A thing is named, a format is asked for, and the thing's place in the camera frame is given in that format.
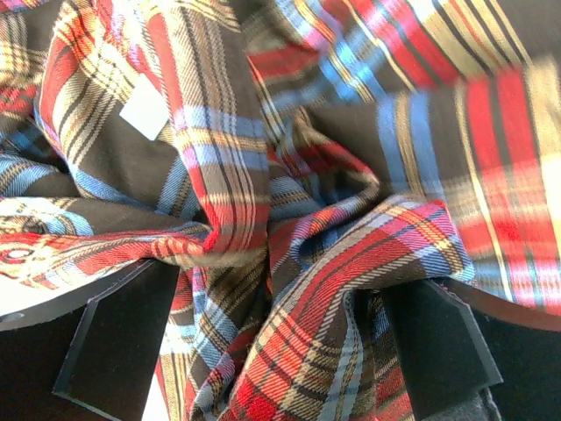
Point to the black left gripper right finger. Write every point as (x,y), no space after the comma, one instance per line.
(468,355)

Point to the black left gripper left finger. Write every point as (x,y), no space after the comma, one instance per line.
(88,354)

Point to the brown multicolour plaid shirt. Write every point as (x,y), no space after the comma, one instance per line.
(291,159)

